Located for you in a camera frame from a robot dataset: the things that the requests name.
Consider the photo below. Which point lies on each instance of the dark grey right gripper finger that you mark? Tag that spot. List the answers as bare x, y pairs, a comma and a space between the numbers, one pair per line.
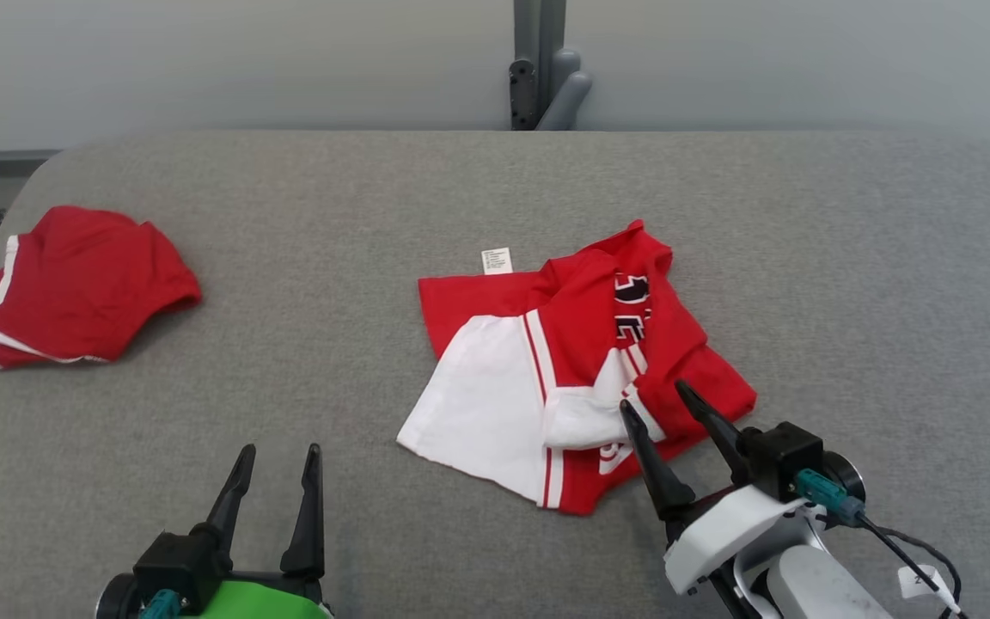
723, 434
663, 481

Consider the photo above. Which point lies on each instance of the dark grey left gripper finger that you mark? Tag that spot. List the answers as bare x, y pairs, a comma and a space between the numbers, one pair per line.
233, 499
309, 533

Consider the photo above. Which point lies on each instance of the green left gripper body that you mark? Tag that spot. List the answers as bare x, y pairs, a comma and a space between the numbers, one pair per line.
263, 602

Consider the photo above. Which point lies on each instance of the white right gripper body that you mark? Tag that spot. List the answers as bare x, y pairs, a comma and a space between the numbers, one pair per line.
727, 533

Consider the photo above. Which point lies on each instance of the red white basketball jersey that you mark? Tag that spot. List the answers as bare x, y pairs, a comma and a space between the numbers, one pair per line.
581, 335

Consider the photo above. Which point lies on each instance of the red shorts with white trim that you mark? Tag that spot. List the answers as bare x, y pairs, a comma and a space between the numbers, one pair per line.
82, 284

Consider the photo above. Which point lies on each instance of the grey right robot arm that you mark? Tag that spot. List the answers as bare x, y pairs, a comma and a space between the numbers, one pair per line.
813, 585

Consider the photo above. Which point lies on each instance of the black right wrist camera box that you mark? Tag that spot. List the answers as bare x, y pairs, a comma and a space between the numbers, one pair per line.
783, 456

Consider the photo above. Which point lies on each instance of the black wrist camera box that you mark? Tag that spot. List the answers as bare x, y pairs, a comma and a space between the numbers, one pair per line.
173, 563
783, 456

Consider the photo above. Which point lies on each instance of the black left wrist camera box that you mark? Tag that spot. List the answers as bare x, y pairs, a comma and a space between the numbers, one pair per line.
173, 563

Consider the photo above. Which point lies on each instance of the grey metal post with bracket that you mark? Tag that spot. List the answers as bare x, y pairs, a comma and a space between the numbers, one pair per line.
538, 69

